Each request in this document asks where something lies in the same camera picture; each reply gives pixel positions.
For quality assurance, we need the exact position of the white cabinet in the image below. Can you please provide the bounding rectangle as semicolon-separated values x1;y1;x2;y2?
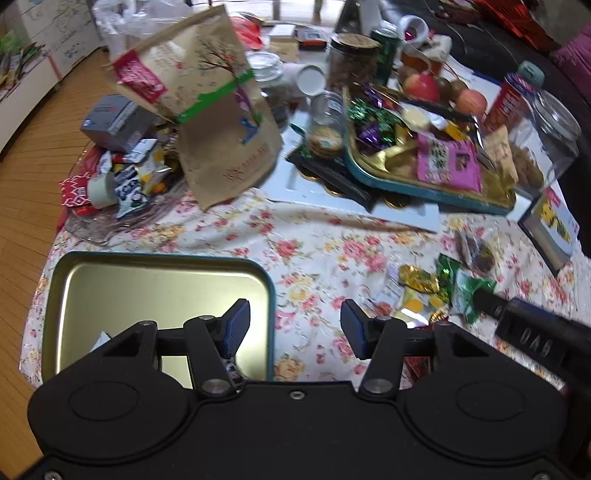
1;42;61;151

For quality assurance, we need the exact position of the green foil candy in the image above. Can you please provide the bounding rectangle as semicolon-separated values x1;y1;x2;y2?
437;254;462;305

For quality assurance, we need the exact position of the white plastic bag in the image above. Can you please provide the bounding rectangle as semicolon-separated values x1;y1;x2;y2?
92;0;193;61

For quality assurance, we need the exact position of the white cup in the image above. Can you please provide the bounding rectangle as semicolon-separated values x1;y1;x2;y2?
283;63;327;98

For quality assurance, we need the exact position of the grey cardboard box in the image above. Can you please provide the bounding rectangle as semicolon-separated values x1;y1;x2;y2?
80;94;157;153

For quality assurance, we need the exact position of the red tube snack can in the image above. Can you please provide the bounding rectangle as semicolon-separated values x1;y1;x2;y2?
483;73;536;133

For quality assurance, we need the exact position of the black white snack packet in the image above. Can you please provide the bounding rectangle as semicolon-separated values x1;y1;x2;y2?
115;168;148;220

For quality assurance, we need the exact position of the tape roll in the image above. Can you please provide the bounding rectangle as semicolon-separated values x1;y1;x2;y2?
87;172;118;209

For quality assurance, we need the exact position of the floral tablecloth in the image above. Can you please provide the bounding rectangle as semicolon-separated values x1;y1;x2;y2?
19;186;588;388

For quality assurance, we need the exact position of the yellow white snack packet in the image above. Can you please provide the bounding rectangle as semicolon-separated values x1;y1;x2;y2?
394;287;446;328

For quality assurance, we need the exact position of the walnut jar with lid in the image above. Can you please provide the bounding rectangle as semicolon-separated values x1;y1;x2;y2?
327;33;382;91

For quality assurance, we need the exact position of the teal gold snack tray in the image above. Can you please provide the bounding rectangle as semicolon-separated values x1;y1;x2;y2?
342;84;516;215

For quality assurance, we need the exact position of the clear plastic cookie jar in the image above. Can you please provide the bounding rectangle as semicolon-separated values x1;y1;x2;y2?
509;90;581;199

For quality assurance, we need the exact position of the yellow picture card box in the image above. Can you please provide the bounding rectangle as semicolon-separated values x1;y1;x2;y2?
518;187;579;276

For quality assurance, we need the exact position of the pink snack packet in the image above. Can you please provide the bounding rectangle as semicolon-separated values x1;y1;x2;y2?
417;134;482;193

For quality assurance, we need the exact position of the glass dish of snacks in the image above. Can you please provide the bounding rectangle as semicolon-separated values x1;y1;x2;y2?
57;134;188;245

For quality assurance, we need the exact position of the gold foil candy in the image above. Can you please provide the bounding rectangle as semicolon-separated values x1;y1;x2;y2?
399;264;440;294

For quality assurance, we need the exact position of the white flat box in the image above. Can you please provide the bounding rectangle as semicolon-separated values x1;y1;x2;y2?
259;110;440;232

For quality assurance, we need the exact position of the brown kraft snack bag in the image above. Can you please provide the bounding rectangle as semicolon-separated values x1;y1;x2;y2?
106;5;283;209

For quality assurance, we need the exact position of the small clear cracker jar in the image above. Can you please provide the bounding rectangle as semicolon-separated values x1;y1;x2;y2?
305;91;345;160

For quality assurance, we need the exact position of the green drink can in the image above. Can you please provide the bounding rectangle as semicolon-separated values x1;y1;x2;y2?
370;27;401;86

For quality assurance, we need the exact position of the white candy sachet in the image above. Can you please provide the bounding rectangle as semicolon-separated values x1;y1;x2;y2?
90;331;111;352

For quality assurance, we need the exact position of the green white snack packet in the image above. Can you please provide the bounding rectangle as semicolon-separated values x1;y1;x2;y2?
452;270;497;324

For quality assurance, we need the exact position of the dark plum snack packet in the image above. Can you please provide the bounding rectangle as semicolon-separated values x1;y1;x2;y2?
457;230;496;275

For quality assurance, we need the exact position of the empty teal tin tray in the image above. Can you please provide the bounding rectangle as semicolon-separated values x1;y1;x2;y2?
41;251;276;380

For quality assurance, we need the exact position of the red apple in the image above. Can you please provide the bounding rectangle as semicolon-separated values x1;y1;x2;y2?
403;74;440;103
455;89;488;117

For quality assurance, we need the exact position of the red candy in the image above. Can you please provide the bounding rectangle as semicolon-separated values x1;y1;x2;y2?
404;356;432;384

